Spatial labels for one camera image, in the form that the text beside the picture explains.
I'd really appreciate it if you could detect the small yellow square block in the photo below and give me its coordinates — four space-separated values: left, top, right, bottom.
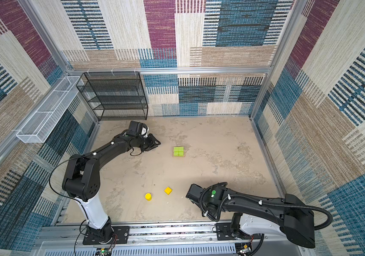
164 187 172 195

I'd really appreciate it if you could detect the white wire mesh basket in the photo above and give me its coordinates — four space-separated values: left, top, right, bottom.
16 76 80 144

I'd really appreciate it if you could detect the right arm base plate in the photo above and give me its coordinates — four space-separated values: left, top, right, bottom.
214 223 261 241

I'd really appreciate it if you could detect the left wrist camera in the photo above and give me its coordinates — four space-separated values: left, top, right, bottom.
140 124 149 138

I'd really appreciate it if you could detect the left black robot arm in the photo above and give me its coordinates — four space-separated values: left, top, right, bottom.
62 121 161 244

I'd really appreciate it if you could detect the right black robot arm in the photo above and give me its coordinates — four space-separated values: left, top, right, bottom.
186 182 315 249

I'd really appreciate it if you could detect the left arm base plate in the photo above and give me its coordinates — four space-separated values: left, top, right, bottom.
83 226 130 245

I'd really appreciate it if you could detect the black wire shelf rack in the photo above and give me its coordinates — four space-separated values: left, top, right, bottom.
76 71 149 121

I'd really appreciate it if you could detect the aluminium front rail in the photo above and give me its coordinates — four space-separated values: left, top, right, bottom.
30 221 315 256

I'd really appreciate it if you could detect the yellow cylinder block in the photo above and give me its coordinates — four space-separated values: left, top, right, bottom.
145 193 152 201

